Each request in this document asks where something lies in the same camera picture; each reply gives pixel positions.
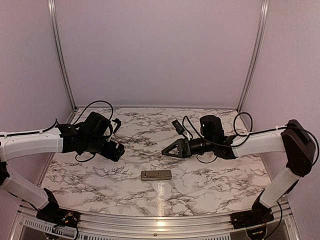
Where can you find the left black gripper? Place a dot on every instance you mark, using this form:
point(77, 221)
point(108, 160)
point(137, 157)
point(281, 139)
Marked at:
point(109, 154)

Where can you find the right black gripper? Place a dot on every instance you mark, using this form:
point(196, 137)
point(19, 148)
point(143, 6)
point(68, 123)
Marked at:
point(183, 151)

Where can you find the white remote control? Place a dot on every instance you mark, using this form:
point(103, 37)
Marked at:
point(163, 175)

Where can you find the grey battery compartment cover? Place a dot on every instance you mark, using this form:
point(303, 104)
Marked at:
point(151, 174)

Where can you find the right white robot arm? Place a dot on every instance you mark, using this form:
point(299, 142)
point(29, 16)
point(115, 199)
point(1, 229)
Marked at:
point(300, 146)

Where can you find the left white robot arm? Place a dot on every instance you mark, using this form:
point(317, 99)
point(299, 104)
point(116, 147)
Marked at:
point(93, 135)

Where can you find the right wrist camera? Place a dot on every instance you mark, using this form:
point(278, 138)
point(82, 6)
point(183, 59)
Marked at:
point(181, 130)

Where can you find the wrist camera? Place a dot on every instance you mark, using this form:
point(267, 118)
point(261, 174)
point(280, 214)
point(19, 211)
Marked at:
point(181, 130)
point(115, 124)

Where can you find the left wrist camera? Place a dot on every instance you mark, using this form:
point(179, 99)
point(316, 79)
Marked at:
point(115, 124)

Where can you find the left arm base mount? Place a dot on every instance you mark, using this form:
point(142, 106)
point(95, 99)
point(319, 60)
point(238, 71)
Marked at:
point(59, 216)

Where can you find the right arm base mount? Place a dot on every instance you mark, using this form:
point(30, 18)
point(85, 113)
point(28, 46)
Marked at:
point(249, 218)

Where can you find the front aluminium rail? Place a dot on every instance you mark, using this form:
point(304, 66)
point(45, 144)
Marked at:
point(98, 226)

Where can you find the right aluminium frame post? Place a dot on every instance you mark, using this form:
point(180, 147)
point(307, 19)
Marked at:
point(261, 28)

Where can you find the aluminium frame post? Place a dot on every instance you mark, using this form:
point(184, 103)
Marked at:
point(261, 28)
point(59, 52)

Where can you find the left aluminium frame post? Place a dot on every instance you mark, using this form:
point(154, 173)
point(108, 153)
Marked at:
point(59, 52)

